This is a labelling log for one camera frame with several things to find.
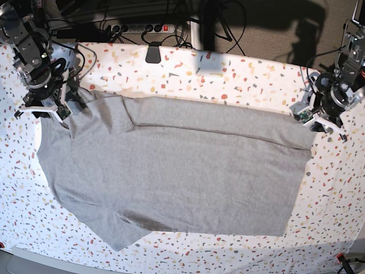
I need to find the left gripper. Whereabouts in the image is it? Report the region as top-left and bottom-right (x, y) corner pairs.
(290, 91), (347, 142)

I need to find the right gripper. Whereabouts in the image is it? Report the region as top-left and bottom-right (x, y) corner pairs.
(15, 70), (84, 123)

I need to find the grey T-shirt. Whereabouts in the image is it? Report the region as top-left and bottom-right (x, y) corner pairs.
(37, 90), (315, 251)

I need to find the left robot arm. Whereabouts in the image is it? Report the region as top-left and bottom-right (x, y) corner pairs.
(290, 1), (364, 142)

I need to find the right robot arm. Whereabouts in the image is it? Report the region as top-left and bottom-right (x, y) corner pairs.
(1, 1), (86, 123)

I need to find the black table clamp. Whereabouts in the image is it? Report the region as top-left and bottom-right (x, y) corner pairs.
(145, 42), (161, 64)

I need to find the white power strip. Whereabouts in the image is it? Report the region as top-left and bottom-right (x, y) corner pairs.
(111, 24), (176, 34)

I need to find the red clamp right corner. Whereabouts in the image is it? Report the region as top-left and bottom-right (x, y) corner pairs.
(336, 253), (346, 264)

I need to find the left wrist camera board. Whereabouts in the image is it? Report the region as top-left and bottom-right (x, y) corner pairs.
(298, 110), (313, 123)

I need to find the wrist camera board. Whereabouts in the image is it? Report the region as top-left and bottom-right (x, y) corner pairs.
(298, 110), (313, 123)
(56, 104), (72, 121)

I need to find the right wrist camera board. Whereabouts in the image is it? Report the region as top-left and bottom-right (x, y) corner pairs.
(56, 104), (72, 121)

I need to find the white table leg post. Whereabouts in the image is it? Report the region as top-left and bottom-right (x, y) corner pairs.
(190, 21), (203, 50)

